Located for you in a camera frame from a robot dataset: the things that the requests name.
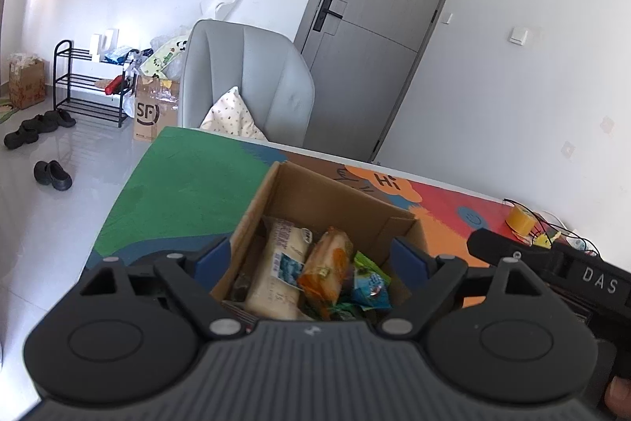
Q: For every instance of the yellow green printed bag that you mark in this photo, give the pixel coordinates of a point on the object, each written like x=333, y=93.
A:
x=160, y=56

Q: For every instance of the white light switch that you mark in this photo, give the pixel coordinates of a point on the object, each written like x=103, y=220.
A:
x=518, y=35

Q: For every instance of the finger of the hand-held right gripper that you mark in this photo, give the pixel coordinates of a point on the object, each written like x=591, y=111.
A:
x=488, y=246

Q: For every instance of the yellow toy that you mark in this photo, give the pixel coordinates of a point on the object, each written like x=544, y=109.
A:
x=544, y=239

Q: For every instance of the narrow white wall switch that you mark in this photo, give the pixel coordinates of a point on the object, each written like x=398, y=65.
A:
x=447, y=17

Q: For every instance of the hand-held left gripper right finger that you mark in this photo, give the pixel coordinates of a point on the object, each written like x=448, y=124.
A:
x=411, y=261

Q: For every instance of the person's right hand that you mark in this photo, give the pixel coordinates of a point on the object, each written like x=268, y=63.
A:
x=620, y=396

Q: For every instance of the black slip-on shoe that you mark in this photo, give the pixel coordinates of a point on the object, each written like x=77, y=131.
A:
x=61, y=117
x=20, y=138
x=61, y=178
x=39, y=123
x=43, y=172

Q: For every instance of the small patterned cardboard box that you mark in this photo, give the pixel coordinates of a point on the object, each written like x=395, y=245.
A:
x=27, y=88

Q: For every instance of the large white snack packet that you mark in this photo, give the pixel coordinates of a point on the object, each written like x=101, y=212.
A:
x=276, y=275

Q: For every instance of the orange bread packet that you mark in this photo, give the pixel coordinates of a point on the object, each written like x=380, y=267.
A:
x=325, y=268

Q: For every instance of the black shoe rack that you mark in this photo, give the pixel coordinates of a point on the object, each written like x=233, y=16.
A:
x=88, y=108

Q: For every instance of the blue green candy packet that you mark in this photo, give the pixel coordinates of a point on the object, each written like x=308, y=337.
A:
x=372, y=285

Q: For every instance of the grey door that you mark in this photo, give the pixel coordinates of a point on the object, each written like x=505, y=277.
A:
x=374, y=56

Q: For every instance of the colourful cartoon table mat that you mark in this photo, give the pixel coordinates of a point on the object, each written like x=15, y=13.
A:
x=197, y=184

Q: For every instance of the blue plastic packet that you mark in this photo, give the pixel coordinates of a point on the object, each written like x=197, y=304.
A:
x=117, y=55

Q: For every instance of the clear dark snack packet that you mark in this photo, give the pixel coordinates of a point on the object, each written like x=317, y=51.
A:
x=241, y=288

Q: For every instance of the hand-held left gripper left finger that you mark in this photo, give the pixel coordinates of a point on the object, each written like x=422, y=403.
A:
x=217, y=257

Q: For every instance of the green floor mat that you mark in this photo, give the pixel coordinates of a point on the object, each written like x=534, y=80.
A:
x=5, y=113

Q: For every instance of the red bag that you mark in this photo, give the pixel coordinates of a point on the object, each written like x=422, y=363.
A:
x=114, y=84

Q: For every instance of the grey armchair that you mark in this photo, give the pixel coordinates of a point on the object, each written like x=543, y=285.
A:
x=256, y=66

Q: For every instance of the dotted white pillow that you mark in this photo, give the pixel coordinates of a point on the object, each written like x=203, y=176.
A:
x=231, y=115

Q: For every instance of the printed brown cardboard box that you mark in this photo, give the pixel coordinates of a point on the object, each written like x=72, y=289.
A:
x=148, y=115

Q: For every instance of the yellow tape roll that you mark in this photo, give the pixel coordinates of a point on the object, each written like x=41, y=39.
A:
x=517, y=223

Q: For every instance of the white boxes on rack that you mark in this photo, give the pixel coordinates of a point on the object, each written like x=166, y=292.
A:
x=105, y=42

